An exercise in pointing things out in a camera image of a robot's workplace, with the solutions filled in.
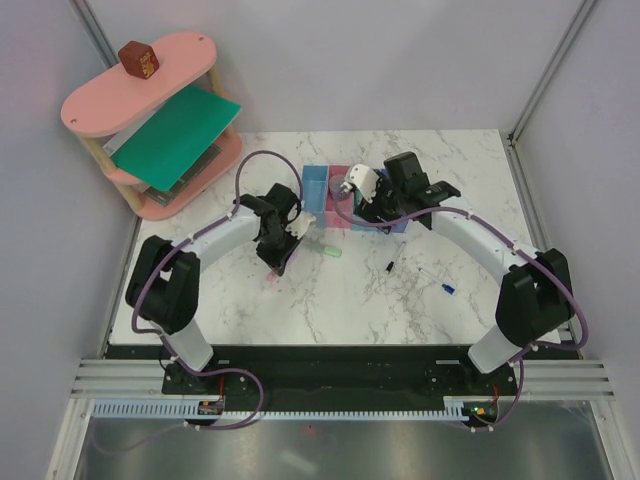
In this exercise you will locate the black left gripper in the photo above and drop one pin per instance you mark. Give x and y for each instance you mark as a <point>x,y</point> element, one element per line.
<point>277,262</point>

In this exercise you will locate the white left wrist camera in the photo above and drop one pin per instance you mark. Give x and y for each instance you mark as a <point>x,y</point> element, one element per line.
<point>302,224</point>

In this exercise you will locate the aluminium frame rail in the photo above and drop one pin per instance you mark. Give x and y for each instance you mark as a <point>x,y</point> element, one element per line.
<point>539,149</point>

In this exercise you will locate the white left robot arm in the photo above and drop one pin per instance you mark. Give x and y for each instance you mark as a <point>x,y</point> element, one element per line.
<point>165,282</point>

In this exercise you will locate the green board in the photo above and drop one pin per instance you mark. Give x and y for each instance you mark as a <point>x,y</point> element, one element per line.
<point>172,139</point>

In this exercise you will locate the pink highlighter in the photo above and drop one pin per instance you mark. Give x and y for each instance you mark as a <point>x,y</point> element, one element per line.
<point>273,278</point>

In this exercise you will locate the brown wooden cube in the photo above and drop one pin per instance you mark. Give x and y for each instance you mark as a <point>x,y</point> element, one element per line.
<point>138,60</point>

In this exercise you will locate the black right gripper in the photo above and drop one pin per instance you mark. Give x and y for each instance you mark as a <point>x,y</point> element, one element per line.
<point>372,209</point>

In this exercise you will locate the small blue cup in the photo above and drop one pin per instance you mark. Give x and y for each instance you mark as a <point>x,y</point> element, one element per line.
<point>338,188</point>

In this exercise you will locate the pink two-tier shelf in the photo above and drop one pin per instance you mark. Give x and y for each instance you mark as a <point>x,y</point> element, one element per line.
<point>107,110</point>

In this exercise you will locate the blue capped white marker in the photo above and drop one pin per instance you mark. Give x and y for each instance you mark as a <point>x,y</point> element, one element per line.
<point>448,288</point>

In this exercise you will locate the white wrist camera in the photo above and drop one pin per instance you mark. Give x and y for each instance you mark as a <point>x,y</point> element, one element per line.
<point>363,179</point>
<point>302,224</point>

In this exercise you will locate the purple blue plastic bin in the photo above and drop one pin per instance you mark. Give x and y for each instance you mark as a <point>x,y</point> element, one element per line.
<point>398,228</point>

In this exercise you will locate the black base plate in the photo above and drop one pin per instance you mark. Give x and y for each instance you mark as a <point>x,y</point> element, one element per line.
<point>344,377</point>

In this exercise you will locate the light blue plastic bin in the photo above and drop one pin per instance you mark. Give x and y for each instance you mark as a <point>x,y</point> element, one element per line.
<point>360,224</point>

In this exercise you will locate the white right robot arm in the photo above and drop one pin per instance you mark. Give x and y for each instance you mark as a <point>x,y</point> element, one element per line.
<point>534,285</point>

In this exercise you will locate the white slotted cable duct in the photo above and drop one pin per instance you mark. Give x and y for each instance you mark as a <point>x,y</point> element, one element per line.
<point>192,409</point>

